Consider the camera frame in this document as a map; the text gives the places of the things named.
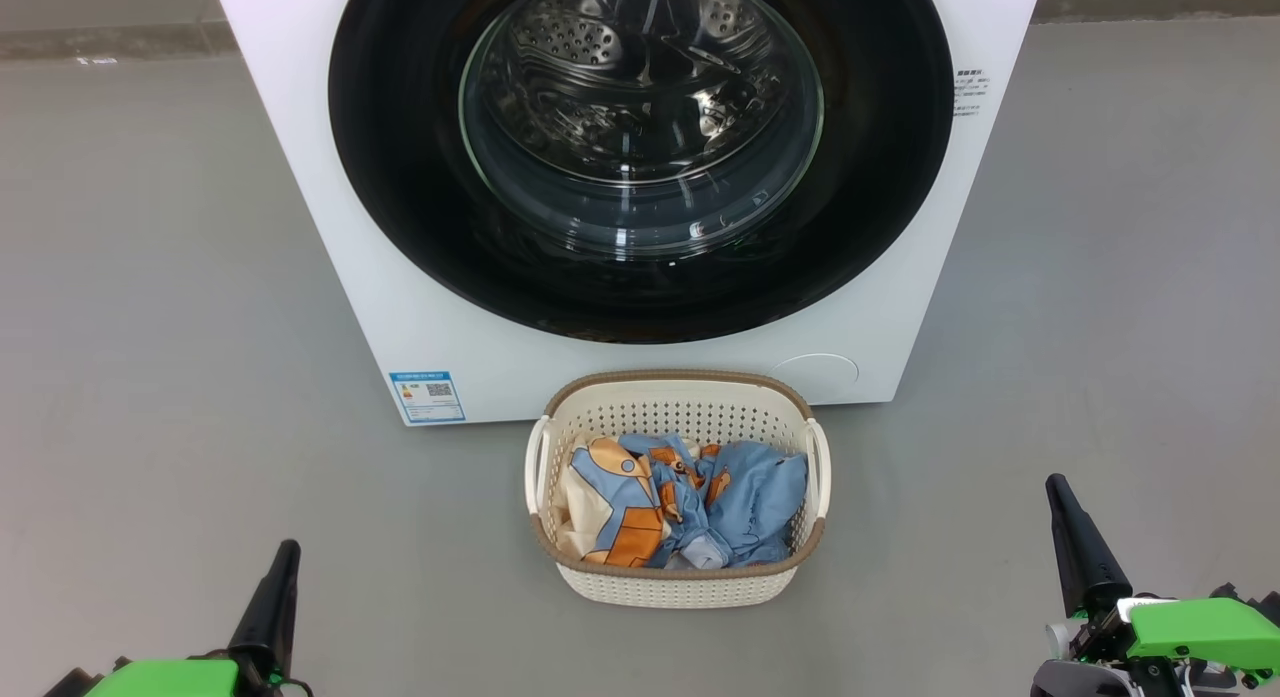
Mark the blue garment with orange print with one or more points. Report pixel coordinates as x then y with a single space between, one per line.
760 497

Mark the blue energy label sticker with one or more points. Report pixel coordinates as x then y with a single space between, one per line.
427 397

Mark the round white filter cover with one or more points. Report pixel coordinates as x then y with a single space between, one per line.
814 371

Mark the cream perforated laundry basket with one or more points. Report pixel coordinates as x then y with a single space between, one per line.
680 417

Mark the cream garment with cartoon print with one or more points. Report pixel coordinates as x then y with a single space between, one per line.
575 507

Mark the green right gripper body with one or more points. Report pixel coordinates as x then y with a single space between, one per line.
1200 632

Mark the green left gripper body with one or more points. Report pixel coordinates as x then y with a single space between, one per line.
170 680

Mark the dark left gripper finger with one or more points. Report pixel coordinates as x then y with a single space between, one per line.
268 607

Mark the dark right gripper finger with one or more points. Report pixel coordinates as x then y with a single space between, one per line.
1085 557

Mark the white front-load washing machine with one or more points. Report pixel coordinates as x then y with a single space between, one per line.
350 277

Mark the black glass washer door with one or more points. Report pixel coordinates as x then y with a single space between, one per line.
400 177

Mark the stainless steel washer drum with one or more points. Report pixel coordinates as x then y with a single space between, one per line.
600 37

